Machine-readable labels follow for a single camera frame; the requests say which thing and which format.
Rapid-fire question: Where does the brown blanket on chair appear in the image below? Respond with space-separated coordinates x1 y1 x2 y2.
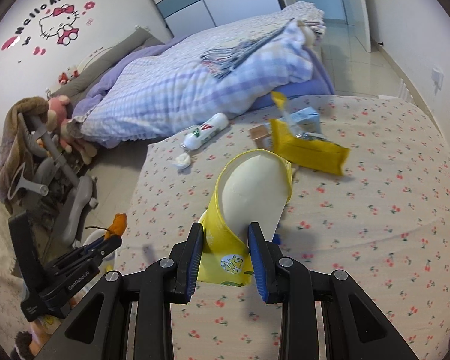
0 97 49 203

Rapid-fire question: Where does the Hello Kitty wall sticker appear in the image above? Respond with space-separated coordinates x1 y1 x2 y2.
1 0 97 55

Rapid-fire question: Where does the white door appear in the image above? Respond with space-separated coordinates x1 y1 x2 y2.
342 0 371 53

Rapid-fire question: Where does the yellow paper cup container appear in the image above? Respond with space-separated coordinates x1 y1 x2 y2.
198 149 293 287

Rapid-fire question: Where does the grey bed headboard cushion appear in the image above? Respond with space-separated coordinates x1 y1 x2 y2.
46 26 163 103

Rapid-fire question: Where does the checkered blue quilt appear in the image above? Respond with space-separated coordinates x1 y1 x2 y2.
68 2 334 148

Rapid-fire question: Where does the yellow foil snack wrapper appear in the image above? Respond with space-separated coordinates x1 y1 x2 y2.
270 91 350 176

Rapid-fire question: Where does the small white tissue ball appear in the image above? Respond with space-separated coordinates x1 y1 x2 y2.
171 152 192 171

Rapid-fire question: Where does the light blue carton box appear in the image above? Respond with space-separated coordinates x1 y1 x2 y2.
249 106 321 150

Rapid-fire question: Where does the small red white plush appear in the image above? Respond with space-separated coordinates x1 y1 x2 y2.
58 66 80 86

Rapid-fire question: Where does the white wall socket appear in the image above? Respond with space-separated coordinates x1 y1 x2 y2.
432 67 444 92

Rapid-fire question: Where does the person's left hand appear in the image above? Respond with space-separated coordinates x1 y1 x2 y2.
30 311 64 346

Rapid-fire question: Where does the folded striped cloth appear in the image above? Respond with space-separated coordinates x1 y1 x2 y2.
200 20 292 80

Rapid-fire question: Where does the pink plush toy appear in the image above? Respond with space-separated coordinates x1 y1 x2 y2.
46 95 97 165

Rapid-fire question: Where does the white plastic trash bin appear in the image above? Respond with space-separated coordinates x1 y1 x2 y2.
82 230 116 272

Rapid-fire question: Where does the cherry print tablecloth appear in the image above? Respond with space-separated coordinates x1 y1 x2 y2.
115 96 450 359

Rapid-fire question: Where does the white AD bottle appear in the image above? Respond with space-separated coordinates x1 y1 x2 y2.
181 113 229 151

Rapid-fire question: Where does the grey ergonomic chair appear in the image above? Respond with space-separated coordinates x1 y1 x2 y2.
7 113 98 248

